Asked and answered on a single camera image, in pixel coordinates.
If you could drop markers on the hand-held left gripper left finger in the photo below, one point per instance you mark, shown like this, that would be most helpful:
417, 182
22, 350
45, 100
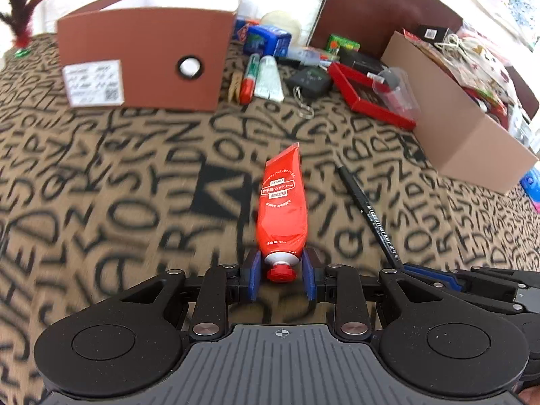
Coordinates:
252, 276

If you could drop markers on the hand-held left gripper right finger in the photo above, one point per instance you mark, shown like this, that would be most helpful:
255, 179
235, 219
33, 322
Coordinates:
313, 276

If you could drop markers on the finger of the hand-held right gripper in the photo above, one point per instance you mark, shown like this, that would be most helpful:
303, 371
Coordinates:
434, 273
506, 273

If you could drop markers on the red hand cream tube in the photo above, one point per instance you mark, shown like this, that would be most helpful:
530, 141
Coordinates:
280, 202

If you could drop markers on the black marker pen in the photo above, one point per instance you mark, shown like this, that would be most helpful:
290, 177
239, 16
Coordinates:
367, 211

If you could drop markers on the red picture frame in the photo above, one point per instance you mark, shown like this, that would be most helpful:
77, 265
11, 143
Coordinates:
379, 112

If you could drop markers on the black digital scale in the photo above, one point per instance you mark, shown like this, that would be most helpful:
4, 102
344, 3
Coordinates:
307, 82

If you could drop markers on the brown shoe box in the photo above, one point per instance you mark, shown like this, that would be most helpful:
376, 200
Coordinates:
147, 59

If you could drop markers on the blue plastic item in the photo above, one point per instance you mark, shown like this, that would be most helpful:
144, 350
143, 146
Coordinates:
532, 190

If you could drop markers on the tan cardboard box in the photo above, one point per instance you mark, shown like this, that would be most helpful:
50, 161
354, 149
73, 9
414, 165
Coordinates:
455, 135

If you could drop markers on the clear plastic package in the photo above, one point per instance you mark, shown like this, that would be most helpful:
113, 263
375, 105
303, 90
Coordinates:
398, 93

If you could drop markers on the wooden clothespin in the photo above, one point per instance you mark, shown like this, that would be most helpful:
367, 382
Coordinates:
235, 87

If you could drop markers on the green and red marker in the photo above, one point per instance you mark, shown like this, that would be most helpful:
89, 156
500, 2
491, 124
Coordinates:
249, 80

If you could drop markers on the white squeeze tube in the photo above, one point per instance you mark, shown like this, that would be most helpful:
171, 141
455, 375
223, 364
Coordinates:
270, 78

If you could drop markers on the large black box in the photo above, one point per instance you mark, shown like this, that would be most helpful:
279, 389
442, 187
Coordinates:
363, 62

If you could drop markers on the clear plastic bag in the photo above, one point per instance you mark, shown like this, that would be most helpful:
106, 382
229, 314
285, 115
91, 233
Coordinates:
306, 55

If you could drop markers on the small green box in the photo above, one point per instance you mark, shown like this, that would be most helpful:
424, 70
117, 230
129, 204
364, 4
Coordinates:
342, 43

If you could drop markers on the red snack packet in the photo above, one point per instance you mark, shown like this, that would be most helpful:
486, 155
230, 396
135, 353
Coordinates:
412, 38

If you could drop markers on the blue printed box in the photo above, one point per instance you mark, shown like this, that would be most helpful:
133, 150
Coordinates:
268, 40

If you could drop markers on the small black box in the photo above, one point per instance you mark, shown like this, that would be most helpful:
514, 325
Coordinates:
436, 33

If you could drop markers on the red and blue packet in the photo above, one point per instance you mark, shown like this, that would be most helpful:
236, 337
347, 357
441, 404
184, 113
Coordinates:
242, 29

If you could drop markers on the translucent round lid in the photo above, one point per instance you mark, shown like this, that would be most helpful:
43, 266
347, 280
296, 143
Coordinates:
280, 21

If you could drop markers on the brown shoe box lid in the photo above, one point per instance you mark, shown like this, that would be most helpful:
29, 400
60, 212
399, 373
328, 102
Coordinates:
379, 0

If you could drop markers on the small green trinket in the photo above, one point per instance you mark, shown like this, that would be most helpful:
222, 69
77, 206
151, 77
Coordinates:
21, 52

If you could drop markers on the red feather toy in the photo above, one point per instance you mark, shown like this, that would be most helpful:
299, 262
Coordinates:
23, 17

